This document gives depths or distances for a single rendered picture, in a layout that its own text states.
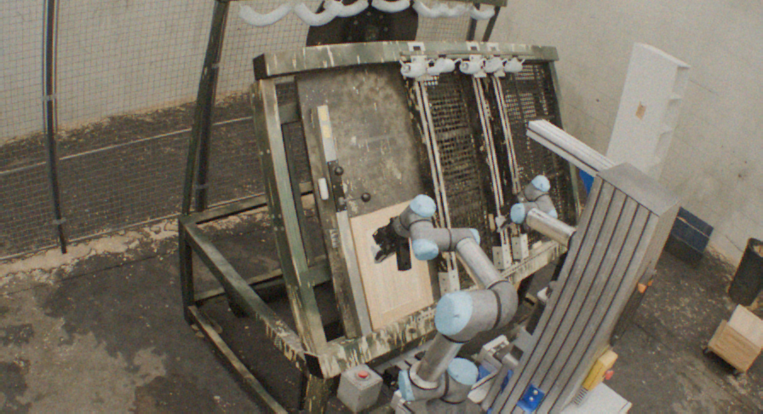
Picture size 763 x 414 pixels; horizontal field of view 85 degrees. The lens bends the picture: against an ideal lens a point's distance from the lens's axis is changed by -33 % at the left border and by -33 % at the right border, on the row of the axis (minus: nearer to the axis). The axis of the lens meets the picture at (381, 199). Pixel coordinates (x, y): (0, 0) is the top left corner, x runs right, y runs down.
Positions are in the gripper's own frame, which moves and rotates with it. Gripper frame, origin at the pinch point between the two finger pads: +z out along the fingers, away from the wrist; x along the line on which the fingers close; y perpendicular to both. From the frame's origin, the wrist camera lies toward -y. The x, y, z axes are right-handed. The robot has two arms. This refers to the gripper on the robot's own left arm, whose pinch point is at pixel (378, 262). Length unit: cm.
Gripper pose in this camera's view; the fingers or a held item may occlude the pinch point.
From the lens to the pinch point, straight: 214.9
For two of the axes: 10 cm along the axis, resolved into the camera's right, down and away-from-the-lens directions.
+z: -4.5, 5.4, 7.1
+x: -7.7, 1.8, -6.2
